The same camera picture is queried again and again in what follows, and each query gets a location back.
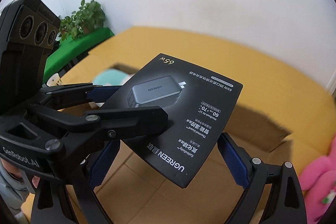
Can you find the pink bear plush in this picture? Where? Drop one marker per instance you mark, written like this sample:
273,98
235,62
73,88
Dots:
318,181

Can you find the person left hand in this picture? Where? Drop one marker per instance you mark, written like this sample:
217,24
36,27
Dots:
35,181

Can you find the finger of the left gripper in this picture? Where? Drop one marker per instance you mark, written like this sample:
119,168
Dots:
64,96
80,135

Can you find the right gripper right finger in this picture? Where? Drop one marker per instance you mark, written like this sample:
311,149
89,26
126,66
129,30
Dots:
285,203

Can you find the green potted plant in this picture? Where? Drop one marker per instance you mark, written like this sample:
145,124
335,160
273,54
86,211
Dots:
86,19

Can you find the black charger box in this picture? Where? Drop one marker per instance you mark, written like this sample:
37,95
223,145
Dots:
199,103

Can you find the green cloth table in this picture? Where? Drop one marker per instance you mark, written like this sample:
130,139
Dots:
69,49

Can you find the cardboard box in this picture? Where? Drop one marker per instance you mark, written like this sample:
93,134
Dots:
172,113

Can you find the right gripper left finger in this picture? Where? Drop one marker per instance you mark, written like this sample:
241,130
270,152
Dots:
52,203

